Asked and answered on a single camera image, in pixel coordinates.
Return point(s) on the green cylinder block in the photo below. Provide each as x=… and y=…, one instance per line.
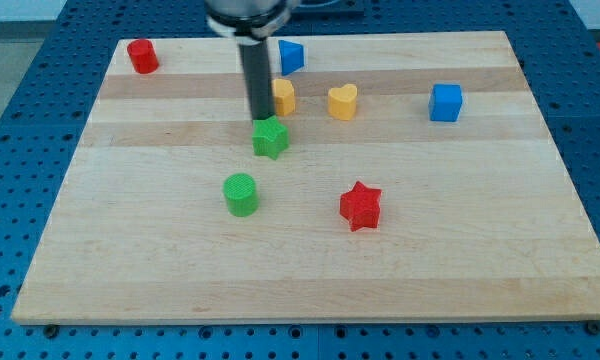
x=240, y=194

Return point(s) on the yellow heart block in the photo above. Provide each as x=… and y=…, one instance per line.
x=342, y=102

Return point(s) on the blue cube block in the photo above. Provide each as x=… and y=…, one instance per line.
x=445, y=102

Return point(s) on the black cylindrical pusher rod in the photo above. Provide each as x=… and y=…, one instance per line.
x=255, y=61

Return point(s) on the red cylinder block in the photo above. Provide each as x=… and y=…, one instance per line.
x=142, y=56

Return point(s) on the yellow hexagon block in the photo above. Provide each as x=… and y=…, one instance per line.
x=284, y=97

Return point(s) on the red star block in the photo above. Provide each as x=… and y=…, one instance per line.
x=360, y=206

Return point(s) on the light wooden board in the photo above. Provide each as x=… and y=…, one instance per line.
x=479, y=219

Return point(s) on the blue triangle block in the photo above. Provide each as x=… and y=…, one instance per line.
x=291, y=56

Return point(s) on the green star block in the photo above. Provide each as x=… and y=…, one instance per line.
x=269, y=137

